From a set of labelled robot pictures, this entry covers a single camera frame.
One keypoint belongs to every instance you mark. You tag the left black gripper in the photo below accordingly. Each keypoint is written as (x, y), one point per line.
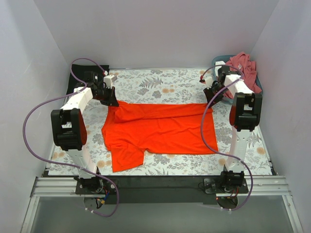
(108, 94)

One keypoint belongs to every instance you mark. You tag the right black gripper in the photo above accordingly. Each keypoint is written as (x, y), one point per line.
(212, 90)

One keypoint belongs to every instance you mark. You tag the orange t-shirt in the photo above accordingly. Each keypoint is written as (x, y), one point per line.
(131, 129)

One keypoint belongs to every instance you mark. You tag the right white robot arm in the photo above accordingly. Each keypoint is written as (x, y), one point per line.
(244, 117)

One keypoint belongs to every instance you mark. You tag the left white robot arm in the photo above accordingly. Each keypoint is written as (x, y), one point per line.
(69, 130)

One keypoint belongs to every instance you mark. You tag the teal laundry basket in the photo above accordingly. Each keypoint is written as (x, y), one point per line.
(225, 58)

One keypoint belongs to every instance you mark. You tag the white t-shirt in basket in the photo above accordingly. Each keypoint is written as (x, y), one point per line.
(219, 63)

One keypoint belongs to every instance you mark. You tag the folded black t-shirt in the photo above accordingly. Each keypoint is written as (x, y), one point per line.
(79, 71)

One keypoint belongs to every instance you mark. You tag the pink t-shirt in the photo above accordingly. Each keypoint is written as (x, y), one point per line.
(242, 62)

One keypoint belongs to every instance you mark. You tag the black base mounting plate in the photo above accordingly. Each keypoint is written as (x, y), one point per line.
(161, 189)

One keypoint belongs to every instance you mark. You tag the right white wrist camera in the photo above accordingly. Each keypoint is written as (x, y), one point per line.
(207, 80)

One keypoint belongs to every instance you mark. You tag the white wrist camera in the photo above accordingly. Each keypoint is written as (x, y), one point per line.
(207, 80)
(108, 79)

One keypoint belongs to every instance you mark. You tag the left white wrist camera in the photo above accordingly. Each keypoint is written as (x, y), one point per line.
(108, 79)

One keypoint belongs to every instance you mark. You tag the aluminium rail frame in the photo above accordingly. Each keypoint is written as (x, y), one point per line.
(268, 207)

